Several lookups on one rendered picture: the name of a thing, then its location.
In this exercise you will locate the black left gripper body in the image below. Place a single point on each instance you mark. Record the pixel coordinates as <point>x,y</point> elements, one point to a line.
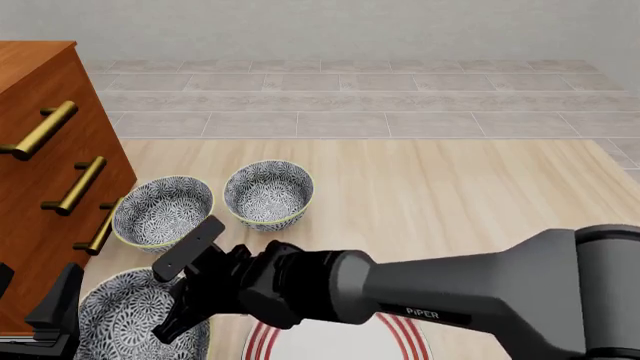
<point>45,350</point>

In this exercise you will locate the wooden cabinet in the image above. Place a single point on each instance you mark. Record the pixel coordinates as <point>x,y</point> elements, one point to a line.
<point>30,56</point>

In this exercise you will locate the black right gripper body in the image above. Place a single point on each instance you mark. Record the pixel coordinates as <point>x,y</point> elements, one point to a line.
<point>215,281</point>

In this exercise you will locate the wooden cabinet drawer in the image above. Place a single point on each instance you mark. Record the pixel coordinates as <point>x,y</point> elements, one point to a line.
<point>55,176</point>
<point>25,120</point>
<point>82,230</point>

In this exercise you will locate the black white patterned bowl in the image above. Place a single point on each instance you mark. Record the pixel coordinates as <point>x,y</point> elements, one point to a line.
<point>120,318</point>
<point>270,195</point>
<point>160,210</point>

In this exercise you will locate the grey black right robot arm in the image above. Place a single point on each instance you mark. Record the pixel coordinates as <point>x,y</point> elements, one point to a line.
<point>450,285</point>

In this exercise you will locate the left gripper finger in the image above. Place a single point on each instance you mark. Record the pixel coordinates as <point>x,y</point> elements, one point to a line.
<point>62,303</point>
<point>5,279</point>

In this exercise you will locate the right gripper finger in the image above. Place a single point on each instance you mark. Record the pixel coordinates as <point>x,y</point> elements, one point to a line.
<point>192,318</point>
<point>176,315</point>

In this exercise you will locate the white plate with red rings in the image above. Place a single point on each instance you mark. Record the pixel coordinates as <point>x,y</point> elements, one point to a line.
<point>325,344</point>

